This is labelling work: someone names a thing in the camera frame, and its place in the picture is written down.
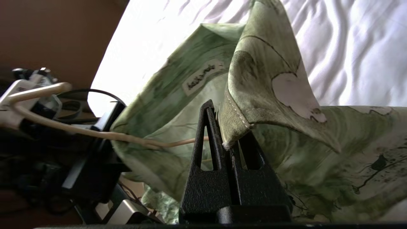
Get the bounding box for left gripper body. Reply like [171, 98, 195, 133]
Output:
[19, 101, 132, 207]

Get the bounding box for beige clothes hanger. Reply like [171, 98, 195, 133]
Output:
[0, 82, 210, 150]

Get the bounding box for white bed sheet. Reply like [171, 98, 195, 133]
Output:
[87, 0, 407, 223]

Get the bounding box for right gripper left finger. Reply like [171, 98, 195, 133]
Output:
[179, 100, 231, 224]

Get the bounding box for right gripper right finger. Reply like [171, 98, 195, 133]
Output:
[228, 130, 293, 222]

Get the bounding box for black cable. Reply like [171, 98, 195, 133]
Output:
[53, 88, 127, 125]

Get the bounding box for green patterned shirt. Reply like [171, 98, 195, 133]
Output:
[111, 0, 407, 225]

